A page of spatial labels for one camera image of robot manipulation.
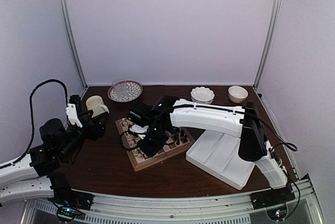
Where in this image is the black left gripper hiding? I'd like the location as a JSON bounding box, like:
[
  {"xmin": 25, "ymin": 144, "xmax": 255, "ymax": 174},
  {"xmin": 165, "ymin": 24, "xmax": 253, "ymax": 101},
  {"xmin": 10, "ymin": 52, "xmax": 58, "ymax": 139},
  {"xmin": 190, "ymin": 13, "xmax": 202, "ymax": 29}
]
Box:
[{"xmin": 60, "ymin": 109, "xmax": 108, "ymax": 161}]

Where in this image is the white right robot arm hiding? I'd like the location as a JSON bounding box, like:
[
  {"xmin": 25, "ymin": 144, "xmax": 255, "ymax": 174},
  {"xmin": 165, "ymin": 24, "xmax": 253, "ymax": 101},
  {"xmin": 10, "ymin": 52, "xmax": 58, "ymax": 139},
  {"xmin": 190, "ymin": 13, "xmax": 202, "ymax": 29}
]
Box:
[{"xmin": 127, "ymin": 96, "xmax": 288, "ymax": 204}]

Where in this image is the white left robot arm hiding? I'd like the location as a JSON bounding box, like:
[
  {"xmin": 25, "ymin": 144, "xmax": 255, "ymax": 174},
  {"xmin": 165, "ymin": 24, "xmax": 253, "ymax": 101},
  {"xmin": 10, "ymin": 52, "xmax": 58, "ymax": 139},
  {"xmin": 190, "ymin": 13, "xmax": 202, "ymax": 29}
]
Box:
[{"xmin": 1, "ymin": 110, "xmax": 109, "ymax": 205}]

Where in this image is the dark chess pieces row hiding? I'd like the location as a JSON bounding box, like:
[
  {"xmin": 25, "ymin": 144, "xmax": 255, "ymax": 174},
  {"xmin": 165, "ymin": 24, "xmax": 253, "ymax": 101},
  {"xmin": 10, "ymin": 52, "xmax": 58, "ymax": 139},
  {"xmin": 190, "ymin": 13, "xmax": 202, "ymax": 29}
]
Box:
[{"xmin": 166, "ymin": 128, "xmax": 187, "ymax": 146}]

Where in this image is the wooden chess board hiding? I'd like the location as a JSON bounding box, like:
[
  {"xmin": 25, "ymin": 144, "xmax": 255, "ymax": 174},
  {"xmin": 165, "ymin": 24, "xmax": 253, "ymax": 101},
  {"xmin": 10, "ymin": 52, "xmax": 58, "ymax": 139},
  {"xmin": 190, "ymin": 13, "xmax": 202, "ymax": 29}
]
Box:
[{"xmin": 115, "ymin": 118, "xmax": 196, "ymax": 172}]

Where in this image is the patterned brown rim plate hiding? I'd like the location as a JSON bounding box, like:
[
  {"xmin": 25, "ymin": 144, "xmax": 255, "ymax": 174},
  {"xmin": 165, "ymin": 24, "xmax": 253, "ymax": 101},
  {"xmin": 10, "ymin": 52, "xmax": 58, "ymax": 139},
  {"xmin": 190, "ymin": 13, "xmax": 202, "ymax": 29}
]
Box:
[{"xmin": 107, "ymin": 80, "xmax": 143, "ymax": 103}]

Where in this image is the white scalloped bowl black rim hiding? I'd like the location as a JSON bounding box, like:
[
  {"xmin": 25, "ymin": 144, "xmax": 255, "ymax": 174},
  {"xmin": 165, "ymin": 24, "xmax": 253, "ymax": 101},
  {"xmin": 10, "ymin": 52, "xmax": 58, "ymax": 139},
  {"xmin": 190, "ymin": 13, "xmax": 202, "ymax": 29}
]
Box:
[{"xmin": 191, "ymin": 86, "xmax": 215, "ymax": 104}]

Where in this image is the clear drinking glass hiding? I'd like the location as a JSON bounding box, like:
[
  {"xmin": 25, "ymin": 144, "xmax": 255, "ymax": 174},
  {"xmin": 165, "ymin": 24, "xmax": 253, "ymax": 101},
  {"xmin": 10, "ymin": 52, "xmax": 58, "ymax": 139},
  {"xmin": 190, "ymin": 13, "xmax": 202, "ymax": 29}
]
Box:
[{"xmin": 112, "ymin": 78, "xmax": 127, "ymax": 98}]

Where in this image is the cream ceramic mug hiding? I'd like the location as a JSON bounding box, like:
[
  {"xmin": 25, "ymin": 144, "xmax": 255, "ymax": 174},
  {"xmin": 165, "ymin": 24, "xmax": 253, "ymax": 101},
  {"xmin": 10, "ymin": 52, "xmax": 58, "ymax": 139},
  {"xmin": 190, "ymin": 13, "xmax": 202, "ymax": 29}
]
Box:
[{"xmin": 86, "ymin": 95, "xmax": 109, "ymax": 117}]

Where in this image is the white plastic divided tray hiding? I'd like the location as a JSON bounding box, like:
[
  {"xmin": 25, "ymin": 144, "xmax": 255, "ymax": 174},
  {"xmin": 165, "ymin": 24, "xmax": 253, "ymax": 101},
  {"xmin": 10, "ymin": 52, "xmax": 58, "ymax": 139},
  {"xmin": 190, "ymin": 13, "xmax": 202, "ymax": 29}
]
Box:
[{"xmin": 186, "ymin": 130, "xmax": 254, "ymax": 190}]

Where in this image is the cream round bowl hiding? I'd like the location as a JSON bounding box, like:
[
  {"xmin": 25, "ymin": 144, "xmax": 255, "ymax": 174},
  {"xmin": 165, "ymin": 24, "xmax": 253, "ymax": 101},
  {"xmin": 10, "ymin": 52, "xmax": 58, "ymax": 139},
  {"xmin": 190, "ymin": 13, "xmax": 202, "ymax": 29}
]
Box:
[{"xmin": 228, "ymin": 85, "xmax": 249, "ymax": 104}]

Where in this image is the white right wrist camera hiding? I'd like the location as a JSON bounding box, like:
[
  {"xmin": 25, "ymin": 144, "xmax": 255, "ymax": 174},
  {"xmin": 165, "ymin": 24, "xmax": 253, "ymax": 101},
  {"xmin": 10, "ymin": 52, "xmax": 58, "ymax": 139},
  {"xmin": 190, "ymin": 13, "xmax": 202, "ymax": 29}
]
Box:
[{"xmin": 126, "ymin": 125, "xmax": 149, "ymax": 135}]

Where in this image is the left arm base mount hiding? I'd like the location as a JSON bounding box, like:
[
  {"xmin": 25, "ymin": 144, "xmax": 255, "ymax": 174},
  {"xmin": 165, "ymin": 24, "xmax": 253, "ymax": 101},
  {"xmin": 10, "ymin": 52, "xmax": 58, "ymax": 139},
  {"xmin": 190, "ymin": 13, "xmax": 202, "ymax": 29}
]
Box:
[{"xmin": 47, "ymin": 173, "xmax": 94, "ymax": 219}]

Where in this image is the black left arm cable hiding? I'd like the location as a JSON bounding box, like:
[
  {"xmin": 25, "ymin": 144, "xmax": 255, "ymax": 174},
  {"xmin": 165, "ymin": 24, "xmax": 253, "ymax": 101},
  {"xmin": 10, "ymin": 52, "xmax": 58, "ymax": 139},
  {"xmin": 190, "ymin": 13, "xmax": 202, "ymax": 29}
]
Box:
[{"xmin": 0, "ymin": 79, "xmax": 69, "ymax": 169}]

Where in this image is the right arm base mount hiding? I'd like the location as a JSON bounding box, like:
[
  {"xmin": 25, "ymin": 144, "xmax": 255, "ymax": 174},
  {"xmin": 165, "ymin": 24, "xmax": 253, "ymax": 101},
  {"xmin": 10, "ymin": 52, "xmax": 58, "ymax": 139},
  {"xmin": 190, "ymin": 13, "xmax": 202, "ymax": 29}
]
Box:
[{"xmin": 250, "ymin": 173, "xmax": 302, "ymax": 223}]

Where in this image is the left aluminium frame post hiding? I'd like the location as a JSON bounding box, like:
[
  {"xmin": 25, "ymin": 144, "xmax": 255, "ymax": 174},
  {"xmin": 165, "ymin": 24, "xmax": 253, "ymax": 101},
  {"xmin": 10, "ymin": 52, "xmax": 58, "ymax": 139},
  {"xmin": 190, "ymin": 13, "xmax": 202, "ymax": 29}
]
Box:
[{"xmin": 59, "ymin": 0, "xmax": 88, "ymax": 90}]

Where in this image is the aluminium frame post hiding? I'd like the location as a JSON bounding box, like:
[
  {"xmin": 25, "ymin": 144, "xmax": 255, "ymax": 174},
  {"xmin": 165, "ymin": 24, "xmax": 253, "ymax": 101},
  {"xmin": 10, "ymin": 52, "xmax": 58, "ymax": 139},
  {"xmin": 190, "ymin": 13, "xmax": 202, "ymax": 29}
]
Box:
[
  {"xmin": 253, "ymin": 0, "xmax": 282, "ymax": 91},
  {"xmin": 59, "ymin": 0, "xmax": 88, "ymax": 90}
]

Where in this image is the right aluminium frame post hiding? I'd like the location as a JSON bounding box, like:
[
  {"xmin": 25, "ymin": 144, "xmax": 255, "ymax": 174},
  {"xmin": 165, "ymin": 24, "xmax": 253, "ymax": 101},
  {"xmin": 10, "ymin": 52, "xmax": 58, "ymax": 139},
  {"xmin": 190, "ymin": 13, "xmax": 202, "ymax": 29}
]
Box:
[{"xmin": 253, "ymin": 0, "xmax": 282, "ymax": 91}]

